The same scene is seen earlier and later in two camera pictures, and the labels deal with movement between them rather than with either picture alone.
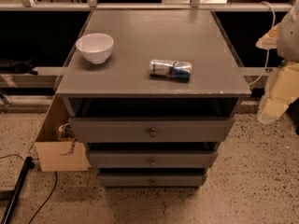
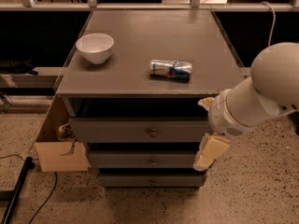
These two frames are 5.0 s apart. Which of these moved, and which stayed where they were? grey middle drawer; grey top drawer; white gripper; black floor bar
Moved: white gripper
Stayed: grey middle drawer; grey top drawer; black floor bar
